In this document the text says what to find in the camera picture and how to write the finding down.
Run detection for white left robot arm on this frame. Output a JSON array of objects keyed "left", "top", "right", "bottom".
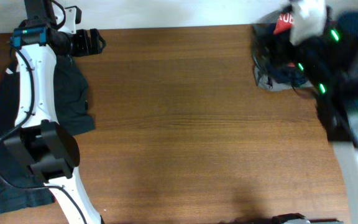
[{"left": 0, "top": 0, "right": 106, "bottom": 223}]

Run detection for black t-shirt white letters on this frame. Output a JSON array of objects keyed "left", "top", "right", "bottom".
[{"left": 0, "top": 56, "right": 95, "bottom": 214}]

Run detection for red soccer t-shirt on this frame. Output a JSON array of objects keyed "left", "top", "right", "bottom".
[{"left": 273, "top": 12, "right": 294, "bottom": 35}]

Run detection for folded navy blue garment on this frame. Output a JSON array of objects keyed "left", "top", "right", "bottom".
[{"left": 251, "top": 24, "right": 302, "bottom": 73}]

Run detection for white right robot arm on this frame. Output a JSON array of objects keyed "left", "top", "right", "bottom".
[{"left": 292, "top": 11, "right": 358, "bottom": 223}]

